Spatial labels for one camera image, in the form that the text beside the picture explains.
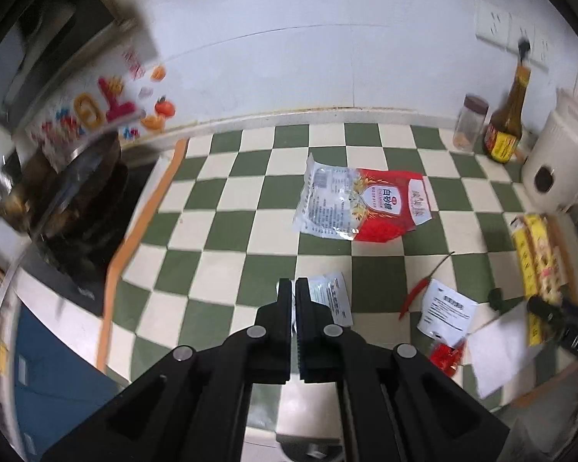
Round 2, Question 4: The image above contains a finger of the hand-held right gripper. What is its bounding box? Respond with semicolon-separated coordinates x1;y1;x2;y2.
527;296;568;330

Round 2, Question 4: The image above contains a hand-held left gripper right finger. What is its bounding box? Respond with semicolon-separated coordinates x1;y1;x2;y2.
296;278;510;462

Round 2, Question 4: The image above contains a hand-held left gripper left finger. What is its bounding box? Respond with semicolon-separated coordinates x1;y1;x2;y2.
41;278;292;462

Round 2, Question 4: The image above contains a small white printed packet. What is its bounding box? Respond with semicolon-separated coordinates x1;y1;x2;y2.
293;271;353;329

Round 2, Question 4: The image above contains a white paper sheet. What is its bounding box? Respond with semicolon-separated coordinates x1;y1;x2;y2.
466;306;556;399

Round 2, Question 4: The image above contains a yellow long box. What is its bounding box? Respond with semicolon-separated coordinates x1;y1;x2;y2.
510;212;570;347

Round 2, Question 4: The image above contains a white sachet with black print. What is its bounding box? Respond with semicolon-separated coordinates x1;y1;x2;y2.
417;278;479;342

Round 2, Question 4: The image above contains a red crumpled wrapper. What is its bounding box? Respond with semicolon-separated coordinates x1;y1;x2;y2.
428;339;466;376

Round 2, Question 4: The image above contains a green white checkered mat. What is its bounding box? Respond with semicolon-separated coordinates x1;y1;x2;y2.
103;123;578;415

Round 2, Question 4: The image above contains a red chili pepper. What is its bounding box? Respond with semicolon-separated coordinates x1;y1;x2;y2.
398;251;457;319

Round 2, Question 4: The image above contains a white rice cooker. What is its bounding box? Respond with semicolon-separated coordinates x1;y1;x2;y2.
520;88;578;213

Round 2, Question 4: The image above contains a red and clear sugar bag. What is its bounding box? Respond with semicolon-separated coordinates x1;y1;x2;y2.
291;153;433;244

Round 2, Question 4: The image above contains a brown sauce bottle yellow label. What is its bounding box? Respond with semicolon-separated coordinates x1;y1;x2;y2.
484;38;533;164

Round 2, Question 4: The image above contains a black gas stove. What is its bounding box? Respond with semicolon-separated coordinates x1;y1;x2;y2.
22;151;161;319

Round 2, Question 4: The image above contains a glass jar with brown lid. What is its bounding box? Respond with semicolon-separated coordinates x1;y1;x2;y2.
453;95;490;153

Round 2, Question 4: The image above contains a blue cabinet door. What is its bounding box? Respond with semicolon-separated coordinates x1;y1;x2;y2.
13;302;122;454

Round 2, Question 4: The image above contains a dark wok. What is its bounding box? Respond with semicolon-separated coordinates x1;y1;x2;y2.
0;112;132;252

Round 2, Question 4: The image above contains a range hood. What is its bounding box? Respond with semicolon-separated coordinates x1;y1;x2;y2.
0;0;161;141

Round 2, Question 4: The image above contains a white wall socket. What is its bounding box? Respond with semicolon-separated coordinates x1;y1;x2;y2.
475;0;551;69

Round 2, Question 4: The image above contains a colourful wall sticker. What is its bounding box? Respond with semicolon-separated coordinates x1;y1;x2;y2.
23;49;176;156

